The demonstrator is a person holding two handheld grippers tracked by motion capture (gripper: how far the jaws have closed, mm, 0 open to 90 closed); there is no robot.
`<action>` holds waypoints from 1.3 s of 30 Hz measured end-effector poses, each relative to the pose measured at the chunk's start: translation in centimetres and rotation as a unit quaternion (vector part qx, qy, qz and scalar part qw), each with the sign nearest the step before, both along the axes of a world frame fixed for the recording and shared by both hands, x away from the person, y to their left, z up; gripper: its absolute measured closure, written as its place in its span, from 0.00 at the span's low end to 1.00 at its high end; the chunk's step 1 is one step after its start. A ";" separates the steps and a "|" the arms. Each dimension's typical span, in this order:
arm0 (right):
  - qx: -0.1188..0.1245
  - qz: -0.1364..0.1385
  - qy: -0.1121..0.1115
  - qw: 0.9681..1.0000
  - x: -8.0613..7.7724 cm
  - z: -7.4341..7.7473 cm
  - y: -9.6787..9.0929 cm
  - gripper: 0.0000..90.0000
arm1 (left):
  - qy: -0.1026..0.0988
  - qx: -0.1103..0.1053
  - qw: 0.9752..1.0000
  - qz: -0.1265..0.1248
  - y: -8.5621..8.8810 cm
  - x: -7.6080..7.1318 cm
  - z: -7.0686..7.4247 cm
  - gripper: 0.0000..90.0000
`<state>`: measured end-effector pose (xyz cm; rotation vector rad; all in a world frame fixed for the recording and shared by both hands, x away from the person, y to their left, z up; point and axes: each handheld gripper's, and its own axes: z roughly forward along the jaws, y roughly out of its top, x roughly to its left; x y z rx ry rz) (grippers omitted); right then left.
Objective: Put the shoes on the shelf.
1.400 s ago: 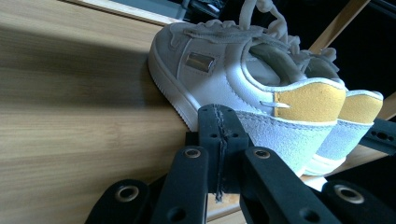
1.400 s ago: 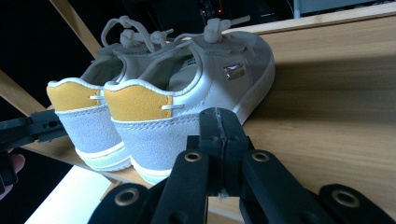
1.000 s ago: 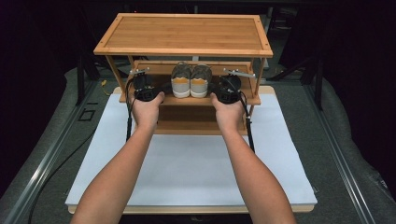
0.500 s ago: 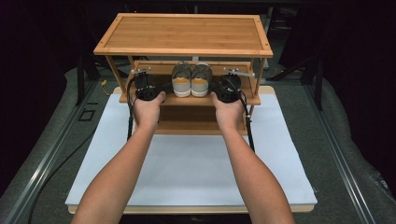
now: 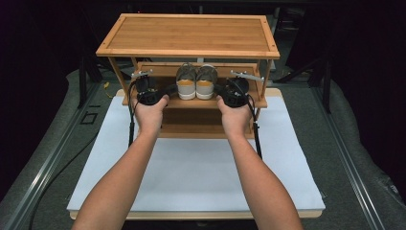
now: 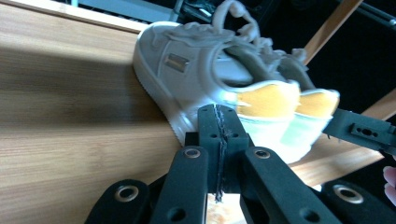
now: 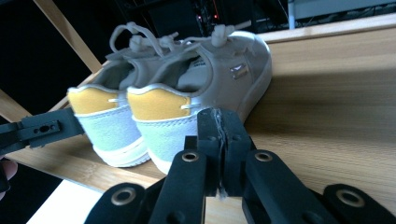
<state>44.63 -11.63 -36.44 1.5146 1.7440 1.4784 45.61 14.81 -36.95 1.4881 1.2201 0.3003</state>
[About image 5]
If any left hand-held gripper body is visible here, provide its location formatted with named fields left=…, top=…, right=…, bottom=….
left=130, top=69, right=165, bottom=106

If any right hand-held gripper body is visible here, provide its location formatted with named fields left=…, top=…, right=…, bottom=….
left=222, top=70, right=265, bottom=108

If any beige sneaker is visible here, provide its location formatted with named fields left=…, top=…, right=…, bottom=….
left=175, top=62, right=198, bottom=101
left=195, top=63, right=219, bottom=101

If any three-tier wooden shoe rack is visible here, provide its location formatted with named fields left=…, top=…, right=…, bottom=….
left=95, top=12, right=282, bottom=140

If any person's left hand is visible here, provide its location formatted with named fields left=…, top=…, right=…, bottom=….
left=132, top=95, right=170, bottom=137

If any person's right hand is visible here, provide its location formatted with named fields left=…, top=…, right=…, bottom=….
left=215, top=95, right=253, bottom=139

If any black stand pole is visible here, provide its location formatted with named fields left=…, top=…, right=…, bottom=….
left=321, top=58, right=332, bottom=114
left=78, top=57, right=89, bottom=109

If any white table mat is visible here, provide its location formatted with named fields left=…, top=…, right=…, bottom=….
left=66, top=95, right=327, bottom=213

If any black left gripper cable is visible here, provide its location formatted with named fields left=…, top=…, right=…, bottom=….
left=126, top=80, right=139, bottom=149

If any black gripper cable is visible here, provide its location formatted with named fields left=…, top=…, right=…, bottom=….
left=126, top=80, right=139, bottom=149
left=246, top=94, right=263, bottom=160

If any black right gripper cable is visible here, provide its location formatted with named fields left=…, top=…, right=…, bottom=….
left=246, top=94, right=263, bottom=160

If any black floor cable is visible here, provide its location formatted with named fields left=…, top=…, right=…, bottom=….
left=28, top=135, right=99, bottom=230

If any metal floor rail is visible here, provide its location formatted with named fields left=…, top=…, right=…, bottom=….
left=310, top=85, right=386, bottom=230
left=0, top=83, right=101, bottom=230

